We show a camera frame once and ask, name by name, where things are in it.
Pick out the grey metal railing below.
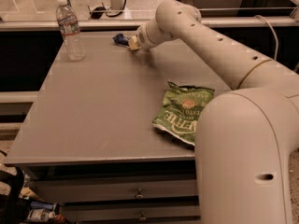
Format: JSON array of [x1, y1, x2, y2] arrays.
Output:
[[0, 0, 299, 31]]

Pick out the grey drawer cabinet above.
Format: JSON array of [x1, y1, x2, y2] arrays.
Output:
[[6, 33, 227, 224]]

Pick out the green kettle chips bag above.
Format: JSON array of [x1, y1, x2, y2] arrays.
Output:
[[152, 81, 214, 145]]

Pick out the clutter items on floor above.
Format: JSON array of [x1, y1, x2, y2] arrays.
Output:
[[21, 188, 67, 224]]

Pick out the drawer knob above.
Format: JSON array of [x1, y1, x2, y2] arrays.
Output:
[[135, 189, 144, 200], [138, 212, 147, 222]]

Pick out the lower drawer knob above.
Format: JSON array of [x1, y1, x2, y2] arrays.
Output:
[[138, 212, 147, 222]]

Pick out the upper drawer knob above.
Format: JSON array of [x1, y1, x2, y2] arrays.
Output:
[[135, 189, 144, 200]]

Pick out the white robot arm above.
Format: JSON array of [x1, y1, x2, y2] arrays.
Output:
[[137, 0, 299, 224]]

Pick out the black bag on floor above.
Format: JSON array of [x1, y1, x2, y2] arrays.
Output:
[[0, 167, 30, 224]]

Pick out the dark blue rxbar wrapper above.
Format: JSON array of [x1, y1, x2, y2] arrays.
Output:
[[112, 34, 130, 48]]

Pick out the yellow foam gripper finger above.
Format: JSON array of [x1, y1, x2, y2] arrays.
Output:
[[129, 35, 140, 50]]

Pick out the white cable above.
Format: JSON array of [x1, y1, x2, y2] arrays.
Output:
[[254, 14, 280, 62]]

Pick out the clear plastic water bottle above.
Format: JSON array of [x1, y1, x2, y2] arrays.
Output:
[[56, 0, 85, 61]]

